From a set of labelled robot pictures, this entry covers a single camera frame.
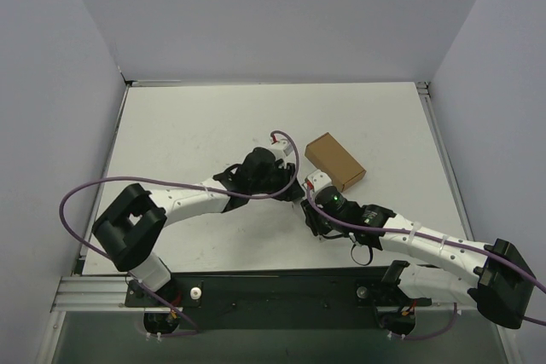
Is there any brown folded cardboard box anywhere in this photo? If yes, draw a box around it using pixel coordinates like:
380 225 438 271
305 133 367 192

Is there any aluminium table frame rail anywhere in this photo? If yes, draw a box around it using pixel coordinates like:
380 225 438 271
50 80 477 314

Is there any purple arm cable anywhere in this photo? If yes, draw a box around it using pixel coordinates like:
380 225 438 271
58 129 302 338
305 182 546 342

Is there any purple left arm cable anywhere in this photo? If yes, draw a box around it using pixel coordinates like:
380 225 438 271
58 129 302 338

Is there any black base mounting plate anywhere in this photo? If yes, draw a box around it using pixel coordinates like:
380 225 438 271
123 266 432 333

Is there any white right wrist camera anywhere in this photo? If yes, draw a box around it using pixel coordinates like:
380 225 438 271
302 170 332 195

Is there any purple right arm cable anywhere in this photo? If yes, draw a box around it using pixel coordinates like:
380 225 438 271
305 182 546 342

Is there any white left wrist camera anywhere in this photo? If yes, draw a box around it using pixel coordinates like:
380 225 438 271
267 133 293 163

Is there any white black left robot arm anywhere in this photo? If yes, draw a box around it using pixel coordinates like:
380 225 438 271
92 140 304 306

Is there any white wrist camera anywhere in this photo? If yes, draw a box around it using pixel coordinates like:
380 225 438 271
267 133 293 163
302 170 332 195

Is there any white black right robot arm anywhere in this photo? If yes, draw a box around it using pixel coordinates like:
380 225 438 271
300 186 537 329

